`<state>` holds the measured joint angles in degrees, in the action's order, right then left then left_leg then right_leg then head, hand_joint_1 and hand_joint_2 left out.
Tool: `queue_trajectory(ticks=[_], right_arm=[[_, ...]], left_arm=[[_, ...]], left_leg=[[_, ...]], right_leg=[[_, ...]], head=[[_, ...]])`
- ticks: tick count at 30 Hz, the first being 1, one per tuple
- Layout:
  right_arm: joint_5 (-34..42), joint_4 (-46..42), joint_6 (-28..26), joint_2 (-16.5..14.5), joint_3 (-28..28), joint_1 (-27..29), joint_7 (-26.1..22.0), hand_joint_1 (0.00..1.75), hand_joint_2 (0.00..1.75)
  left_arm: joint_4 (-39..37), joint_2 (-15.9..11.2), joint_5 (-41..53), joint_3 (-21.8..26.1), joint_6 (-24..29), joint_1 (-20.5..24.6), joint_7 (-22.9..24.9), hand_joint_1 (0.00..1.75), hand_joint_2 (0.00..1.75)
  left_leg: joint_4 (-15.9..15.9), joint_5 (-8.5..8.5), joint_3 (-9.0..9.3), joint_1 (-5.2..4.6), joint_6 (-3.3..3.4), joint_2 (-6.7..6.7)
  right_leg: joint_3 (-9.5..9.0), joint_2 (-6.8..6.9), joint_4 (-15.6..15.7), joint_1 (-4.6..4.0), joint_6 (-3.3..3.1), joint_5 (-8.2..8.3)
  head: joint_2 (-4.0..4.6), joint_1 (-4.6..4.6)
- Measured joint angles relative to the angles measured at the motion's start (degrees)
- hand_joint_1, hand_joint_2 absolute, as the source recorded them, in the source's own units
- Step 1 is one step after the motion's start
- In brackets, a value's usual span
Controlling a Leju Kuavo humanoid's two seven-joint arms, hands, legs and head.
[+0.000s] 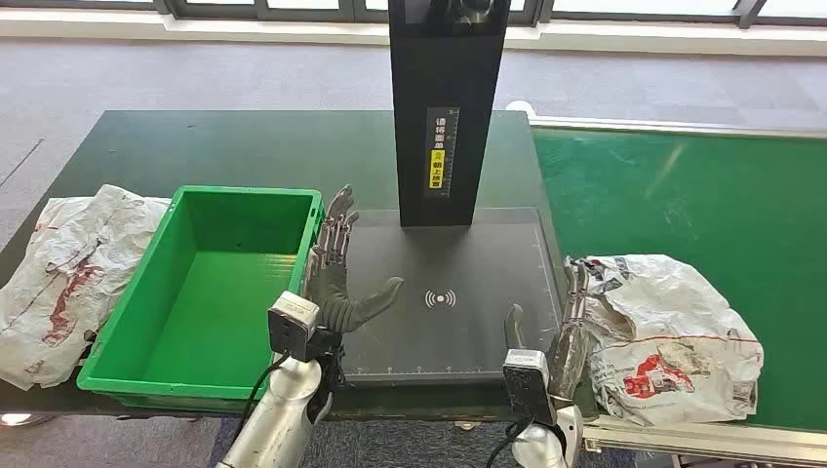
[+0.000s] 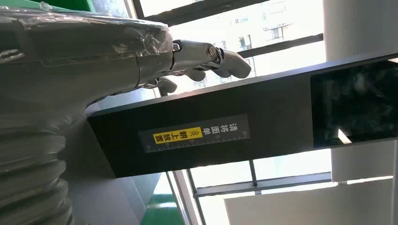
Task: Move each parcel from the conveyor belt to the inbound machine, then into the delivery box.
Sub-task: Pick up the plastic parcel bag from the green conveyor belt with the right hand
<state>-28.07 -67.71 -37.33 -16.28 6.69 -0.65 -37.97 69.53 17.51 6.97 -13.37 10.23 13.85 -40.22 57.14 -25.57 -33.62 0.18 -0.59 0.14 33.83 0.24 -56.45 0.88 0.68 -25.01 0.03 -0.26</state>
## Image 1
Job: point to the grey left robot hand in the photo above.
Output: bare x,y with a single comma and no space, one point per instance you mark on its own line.
329,291

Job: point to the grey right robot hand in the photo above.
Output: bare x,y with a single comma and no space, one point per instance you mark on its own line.
568,362

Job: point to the white parcel bag black lettering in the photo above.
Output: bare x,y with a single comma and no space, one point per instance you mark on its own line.
672,323

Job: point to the green conveyor belt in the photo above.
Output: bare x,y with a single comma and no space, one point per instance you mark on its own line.
698,206

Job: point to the black inbound scanner machine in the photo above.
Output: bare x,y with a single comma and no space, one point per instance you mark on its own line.
446,77

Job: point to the white parcel bag red smears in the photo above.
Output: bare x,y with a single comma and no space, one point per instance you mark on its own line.
71,278

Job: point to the green plastic crate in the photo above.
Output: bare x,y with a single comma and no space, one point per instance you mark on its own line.
213,303

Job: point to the pale table foot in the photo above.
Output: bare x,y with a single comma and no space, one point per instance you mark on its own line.
466,425
19,420

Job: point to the black yellow label sticker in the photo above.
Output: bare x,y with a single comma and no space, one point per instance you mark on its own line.
442,139

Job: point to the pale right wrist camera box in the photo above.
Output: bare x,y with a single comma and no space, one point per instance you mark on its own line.
526,384

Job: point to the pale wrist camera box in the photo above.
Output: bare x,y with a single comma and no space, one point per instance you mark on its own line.
292,326
526,384

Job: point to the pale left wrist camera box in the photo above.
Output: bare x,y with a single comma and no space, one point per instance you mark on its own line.
292,326

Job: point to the aluminium conveyor frame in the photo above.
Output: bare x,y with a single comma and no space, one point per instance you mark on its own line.
711,442

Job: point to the window with dark frame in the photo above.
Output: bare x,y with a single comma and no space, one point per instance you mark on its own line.
213,10

